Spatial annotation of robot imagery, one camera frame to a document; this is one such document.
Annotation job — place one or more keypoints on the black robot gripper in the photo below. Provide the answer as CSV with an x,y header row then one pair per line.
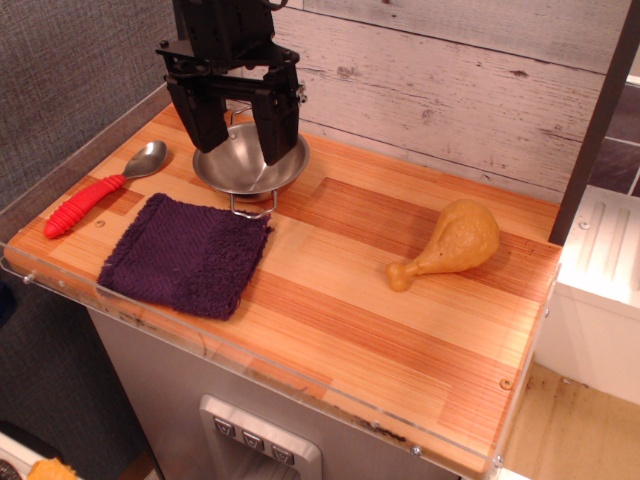
x,y
215,38

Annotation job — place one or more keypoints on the purple terry towel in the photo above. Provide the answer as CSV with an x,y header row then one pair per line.
x,y
193,259

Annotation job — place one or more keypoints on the yellow plastic chicken drumstick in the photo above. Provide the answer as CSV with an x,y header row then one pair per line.
x,y
466,235

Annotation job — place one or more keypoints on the clear acrylic table guard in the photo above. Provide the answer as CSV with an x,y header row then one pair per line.
x,y
436,369

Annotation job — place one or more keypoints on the grey toy fridge cabinet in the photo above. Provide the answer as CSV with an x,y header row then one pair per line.
x,y
164,383

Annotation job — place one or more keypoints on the silver dispenser button panel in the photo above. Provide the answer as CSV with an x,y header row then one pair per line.
x,y
245,446

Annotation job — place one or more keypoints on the orange plush object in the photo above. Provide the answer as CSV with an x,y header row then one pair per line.
x,y
51,469

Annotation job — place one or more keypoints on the white toy sink unit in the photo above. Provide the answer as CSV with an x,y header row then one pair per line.
x,y
591,330

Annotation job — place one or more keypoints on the stainless steel bowl with handles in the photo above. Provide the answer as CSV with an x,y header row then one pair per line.
x,y
237,168

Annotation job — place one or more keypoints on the spoon with red handle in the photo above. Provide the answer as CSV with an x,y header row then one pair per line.
x,y
146,162

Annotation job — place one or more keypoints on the dark grey vertical post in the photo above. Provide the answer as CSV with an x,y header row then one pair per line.
x,y
615,79

